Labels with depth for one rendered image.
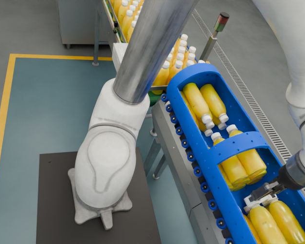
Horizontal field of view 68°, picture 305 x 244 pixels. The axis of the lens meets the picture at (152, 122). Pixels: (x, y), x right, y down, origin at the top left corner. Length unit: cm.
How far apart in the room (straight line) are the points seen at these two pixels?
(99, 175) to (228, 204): 49
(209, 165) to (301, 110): 38
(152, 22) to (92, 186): 40
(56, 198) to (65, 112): 164
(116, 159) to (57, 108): 188
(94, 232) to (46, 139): 152
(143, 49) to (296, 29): 30
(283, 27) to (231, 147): 59
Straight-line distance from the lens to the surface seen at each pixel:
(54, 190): 82
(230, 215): 89
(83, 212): 77
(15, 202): 200
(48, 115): 236
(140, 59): 54
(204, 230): 109
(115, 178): 58
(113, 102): 65
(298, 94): 69
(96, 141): 57
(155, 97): 134
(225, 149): 88
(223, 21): 160
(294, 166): 71
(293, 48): 39
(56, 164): 85
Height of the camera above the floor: 183
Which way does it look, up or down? 50 degrees down
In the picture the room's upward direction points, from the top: 21 degrees clockwise
